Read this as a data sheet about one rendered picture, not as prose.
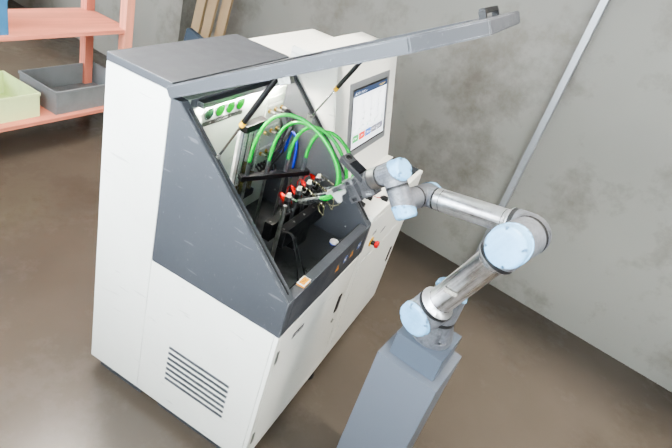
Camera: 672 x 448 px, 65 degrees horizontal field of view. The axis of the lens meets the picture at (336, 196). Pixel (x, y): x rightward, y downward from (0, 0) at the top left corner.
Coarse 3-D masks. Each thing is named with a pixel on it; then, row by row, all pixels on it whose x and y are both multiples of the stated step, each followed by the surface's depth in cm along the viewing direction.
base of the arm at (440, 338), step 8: (440, 328) 178; (448, 328) 178; (416, 336) 182; (424, 336) 180; (432, 336) 179; (440, 336) 179; (448, 336) 180; (424, 344) 180; (432, 344) 179; (440, 344) 180; (448, 344) 181
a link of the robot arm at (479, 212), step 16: (432, 192) 171; (448, 192) 169; (432, 208) 173; (448, 208) 167; (464, 208) 163; (480, 208) 159; (496, 208) 157; (512, 208) 154; (480, 224) 161; (496, 224) 156; (544, 224) 144
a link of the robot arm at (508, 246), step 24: (528, 216) 146; (504, 240) 137; (528, 240) 136; (480, 264) 146; (504, 264) 138; (432, 288) 165; (456, 288) 153; (480, 288) 152; (408, 312) 165; (432, 312) 160
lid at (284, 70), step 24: (456, 24) 180; (480, 24) 127; (504, 24) 143; (336, 48) 203; (360, 48) 129; (384, 48) 127; (408, 48) 124; (432, 48) 126; (240, 72) 148; (264, 72) 144; (288, 72) 141
